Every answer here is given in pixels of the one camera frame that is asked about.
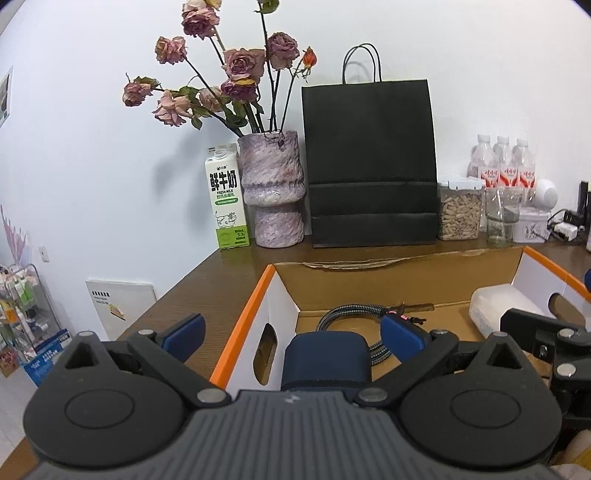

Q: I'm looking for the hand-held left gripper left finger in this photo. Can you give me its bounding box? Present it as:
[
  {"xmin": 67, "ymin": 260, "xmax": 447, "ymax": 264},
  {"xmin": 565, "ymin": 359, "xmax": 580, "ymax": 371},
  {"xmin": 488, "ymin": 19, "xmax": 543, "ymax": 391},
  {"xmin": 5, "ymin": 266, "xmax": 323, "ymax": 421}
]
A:
[{"xmin": 54, "ymin": 313, "xmax": 232, "ymax": 409}]

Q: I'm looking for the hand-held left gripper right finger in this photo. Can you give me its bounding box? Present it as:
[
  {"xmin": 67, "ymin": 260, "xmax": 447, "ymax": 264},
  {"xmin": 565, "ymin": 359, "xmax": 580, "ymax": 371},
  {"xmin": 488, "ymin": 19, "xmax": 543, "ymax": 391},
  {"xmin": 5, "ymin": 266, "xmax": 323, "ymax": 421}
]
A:
[{"xmin": 356, "ymin": 313, "xmax": 539, "ymax": 409}]

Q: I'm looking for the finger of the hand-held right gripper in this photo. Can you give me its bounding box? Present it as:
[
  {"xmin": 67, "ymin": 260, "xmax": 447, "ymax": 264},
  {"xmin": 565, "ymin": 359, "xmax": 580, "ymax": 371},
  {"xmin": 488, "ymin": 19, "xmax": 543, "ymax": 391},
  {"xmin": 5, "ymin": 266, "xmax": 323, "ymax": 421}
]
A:
[{"xmin": 500, "ymin": 308, "xmax": 591, "ymax": 394}]

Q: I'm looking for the white plastic box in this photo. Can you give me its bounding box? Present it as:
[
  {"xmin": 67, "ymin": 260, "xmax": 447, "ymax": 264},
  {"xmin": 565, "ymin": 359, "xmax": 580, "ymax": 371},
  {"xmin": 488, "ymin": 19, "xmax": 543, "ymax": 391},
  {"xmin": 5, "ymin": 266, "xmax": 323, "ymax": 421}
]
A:
[{"xmin": 468, "ymin": 285, "xmax": 541, "ymax": 340}]

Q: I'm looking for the orange printed cardboard box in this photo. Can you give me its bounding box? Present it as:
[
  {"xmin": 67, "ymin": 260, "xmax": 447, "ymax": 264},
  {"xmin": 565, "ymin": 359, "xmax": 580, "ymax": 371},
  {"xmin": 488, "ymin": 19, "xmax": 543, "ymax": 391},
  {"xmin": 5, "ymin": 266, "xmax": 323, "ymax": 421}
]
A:
[{"xmin": 210, "ymin": 246, "xmax": 591, "ymax": 398}]

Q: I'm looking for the navy blue zip case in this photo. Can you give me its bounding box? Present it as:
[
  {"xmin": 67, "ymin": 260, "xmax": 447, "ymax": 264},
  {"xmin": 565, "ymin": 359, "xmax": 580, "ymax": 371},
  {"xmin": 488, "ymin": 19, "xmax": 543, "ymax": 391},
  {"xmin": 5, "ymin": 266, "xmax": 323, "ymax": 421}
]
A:
[{"xmin": 281, "ymin": 333, "xmax": 372, "ymax": 393}]

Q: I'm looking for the wooden desk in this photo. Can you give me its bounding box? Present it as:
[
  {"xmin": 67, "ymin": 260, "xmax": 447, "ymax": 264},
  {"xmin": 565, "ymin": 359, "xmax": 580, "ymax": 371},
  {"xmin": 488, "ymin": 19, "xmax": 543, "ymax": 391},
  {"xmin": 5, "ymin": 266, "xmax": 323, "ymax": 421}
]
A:
[{"xmin": 0, "ymin": 233, "xmax": 591, "ymax": 480}]

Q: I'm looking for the white flat box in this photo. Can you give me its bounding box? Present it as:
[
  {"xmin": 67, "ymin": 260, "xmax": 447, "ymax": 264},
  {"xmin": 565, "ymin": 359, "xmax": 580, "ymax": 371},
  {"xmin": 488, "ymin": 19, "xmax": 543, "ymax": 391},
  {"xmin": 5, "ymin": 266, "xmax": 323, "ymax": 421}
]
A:
[{"xmin": 85, "ymin": 278, "xmax": 156, "ymax": 342}]

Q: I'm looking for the white tin box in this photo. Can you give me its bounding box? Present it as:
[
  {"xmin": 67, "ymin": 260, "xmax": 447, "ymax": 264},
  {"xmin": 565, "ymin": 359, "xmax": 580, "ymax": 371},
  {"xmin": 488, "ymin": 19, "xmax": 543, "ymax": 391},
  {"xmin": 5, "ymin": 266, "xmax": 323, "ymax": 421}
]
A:
[{"xmin": 513, "ymin": 207, "xmax": 551, "ymax": 244}]

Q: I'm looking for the clear drinking glass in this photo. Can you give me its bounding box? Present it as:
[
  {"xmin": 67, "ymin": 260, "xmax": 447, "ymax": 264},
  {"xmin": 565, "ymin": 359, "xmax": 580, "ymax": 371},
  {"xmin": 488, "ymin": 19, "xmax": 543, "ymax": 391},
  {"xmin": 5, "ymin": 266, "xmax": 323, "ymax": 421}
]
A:
[{"xmin": 484, "ymin": 187, "xmax": 525, "ymax": 247}]

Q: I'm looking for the white round speaker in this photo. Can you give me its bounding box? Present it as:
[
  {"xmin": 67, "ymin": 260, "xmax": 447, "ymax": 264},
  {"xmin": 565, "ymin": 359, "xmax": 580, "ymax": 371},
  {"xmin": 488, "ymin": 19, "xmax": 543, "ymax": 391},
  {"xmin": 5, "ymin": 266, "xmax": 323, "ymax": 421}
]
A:
[{"xmin": 531, "ymin": 179, "xmax": 559, "ymax": 213}]

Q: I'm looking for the clear container of seeds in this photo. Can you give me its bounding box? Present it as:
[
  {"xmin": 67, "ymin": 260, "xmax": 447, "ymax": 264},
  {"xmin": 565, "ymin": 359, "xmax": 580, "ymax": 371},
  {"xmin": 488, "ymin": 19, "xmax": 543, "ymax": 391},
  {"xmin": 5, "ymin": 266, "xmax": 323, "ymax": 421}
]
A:
[{"xmin": 437, "ymin": 175, "xmax": 485, "ymax": 241}]

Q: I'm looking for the green and white milk carton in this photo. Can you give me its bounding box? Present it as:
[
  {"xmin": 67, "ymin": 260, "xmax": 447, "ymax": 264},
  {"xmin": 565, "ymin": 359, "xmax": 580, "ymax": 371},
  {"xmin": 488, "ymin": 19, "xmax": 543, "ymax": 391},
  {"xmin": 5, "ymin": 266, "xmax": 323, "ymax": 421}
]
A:
[{"xmin": 204, "ymin": 143, "xmax": 250, "ymax": 251}]

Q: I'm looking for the red label water bottle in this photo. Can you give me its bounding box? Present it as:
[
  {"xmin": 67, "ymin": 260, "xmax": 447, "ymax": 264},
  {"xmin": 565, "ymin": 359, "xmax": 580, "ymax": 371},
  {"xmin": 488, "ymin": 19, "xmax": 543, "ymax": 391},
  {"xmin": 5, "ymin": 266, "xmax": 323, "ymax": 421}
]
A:
[
  {"xmin": 510, "ymin": 138, "xmax": 537, "ymax": 190},
  {"xmin": 467, "ymin": 135, "xmax": 498, "ymax": 188},
  {"xmin": 492, "ymin": 136, "xmax": 514, "ymax": 188}
]

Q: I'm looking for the mottled purple ceramic vase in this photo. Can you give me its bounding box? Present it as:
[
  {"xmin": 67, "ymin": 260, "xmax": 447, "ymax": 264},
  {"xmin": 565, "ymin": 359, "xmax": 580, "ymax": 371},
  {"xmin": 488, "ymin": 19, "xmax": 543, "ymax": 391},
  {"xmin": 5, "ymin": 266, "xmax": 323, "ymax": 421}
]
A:
[{"xmin": 238, "ymin": 130, "xmax": 306, "ymax": 248}]

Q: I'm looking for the black paper shopping bag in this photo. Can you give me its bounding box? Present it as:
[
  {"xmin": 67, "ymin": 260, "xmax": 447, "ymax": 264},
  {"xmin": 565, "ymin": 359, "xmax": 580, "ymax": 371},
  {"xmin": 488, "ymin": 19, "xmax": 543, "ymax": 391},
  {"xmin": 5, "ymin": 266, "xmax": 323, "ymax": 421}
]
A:
[{"xmin": 301, "ymin": 44, "xmax": 438, "ymax": 248}]

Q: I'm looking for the pale purple decorative grass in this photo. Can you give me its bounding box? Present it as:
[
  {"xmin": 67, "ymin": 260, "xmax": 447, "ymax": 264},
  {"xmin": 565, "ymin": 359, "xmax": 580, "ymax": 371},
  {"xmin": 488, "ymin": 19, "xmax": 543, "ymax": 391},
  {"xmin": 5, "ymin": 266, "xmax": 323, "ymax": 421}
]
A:
[{"xmin": 0, "ymin": 205, "xmax": 33, "ymax": 268}]

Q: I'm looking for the dried pink rose bouquet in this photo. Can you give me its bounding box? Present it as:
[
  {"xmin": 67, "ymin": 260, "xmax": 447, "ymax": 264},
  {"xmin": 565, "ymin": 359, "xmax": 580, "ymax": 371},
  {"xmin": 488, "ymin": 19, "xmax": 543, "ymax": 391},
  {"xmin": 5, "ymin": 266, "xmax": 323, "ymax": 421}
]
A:
[{"xmin": 122, "ymin": 0, "xmax": 319, "ymax": 139}]

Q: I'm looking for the black braided cable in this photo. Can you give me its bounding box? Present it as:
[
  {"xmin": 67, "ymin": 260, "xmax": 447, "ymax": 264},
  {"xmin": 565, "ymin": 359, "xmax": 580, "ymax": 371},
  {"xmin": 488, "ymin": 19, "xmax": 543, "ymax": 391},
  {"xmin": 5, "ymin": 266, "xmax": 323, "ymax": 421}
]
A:
[{"xmin": 316, "ymin": 304, "xmax": 435, "ymax": 365}]

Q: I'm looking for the metal wire storage rack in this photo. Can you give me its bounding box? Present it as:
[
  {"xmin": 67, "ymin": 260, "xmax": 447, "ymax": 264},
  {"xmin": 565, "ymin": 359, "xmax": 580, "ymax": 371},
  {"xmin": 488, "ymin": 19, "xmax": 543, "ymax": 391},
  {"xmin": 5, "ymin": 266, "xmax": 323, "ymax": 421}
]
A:
[{"xmin": 0, "ymin": 263, "xmax": 70, "ymax": 384}]

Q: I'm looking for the wall picture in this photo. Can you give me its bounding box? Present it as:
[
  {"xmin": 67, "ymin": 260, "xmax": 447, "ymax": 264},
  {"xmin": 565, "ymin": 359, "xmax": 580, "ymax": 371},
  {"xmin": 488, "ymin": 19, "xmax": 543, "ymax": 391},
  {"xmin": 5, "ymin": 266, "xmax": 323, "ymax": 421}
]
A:
[{"xmin": 0, "ymin": 66, "xmax": 14, "ymax": 127}]

